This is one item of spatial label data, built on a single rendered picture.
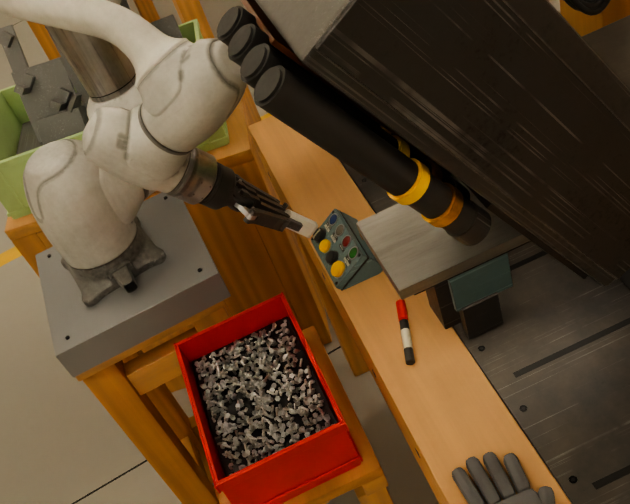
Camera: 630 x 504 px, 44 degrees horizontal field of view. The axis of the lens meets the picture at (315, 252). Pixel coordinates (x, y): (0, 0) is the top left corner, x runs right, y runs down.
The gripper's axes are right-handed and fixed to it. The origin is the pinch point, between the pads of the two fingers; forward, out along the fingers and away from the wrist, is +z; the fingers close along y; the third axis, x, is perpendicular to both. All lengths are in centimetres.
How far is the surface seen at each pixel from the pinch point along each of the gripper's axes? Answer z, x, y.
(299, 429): -0.6, -17.1, 34.5
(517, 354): 17.8, 12.2, 40.7
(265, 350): -0.5, -17.7, 15.8
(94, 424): 33, -123, -70
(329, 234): 5.7, 1.4, 1.9
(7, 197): -26, -57, -73
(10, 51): -36, -33, -106
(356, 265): 6.0, 2.7, 12.8
